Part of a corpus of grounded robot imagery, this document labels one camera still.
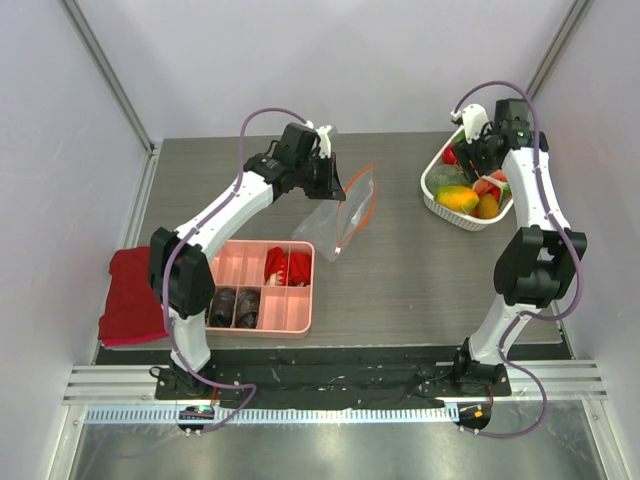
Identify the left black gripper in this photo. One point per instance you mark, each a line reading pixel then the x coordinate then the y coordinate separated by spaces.
pixel 331 187

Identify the toy yellow green mango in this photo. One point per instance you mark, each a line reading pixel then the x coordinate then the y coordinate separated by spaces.
pixel 457 198

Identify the toy green melon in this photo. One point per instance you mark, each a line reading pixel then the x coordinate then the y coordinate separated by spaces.
pixel 443 175

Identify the toy yellow lemon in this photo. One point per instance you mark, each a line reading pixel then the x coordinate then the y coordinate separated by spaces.
pixel 487 208

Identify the toy watermelon slice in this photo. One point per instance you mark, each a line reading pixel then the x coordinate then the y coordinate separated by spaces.
pixel 486 183

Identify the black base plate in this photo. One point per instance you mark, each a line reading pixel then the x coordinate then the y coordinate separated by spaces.
pixel 336 378

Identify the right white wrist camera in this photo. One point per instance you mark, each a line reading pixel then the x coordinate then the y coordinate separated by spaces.
pixel 470 121

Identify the red folded cloth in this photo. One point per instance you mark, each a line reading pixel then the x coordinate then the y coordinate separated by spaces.
pixel 132 313

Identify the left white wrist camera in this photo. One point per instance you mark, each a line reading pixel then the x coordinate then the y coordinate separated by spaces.
pixel 325 135

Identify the red folded sock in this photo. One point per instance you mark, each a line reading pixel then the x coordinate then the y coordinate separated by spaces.
pixel 300 266

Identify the toy red apple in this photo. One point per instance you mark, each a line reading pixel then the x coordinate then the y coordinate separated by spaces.
pixel 448 157

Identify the white slotted cable duct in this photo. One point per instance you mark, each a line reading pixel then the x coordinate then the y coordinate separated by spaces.
pixel 197 414

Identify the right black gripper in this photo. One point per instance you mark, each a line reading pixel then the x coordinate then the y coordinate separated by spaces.
pixel 473 151

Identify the clear orange zip top bag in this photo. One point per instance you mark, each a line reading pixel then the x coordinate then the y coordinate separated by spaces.
pixel 331 226

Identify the red sock with white trim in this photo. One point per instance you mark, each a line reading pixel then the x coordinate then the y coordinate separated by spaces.
pixel 276 267

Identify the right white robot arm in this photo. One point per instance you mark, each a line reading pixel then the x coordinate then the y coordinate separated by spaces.
pixel 539 264

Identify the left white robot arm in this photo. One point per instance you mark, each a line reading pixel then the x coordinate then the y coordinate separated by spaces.
pixel 179 269

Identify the white plastic fruit basket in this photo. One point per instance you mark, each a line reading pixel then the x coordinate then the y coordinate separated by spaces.
pixel 465 221

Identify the pink divided organizer box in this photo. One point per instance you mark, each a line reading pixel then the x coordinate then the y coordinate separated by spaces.
pixel 284 312

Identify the brown blue floral rolled tie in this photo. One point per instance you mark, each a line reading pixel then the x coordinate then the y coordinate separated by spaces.
pixel 222 308

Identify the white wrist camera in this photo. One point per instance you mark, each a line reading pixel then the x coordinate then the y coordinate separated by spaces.
pixel 470 121
pixel 325 135

